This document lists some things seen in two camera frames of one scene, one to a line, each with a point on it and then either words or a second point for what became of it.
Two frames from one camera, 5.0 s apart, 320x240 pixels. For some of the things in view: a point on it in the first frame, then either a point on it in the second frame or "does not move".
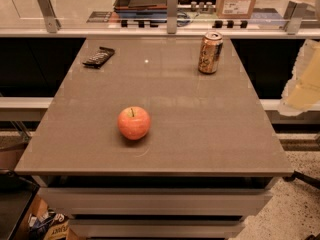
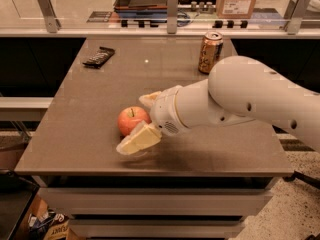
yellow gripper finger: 302,94 -> 141,137
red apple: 133,123 does not move
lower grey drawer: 156,228 does not move
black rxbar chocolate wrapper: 100,58 does not move
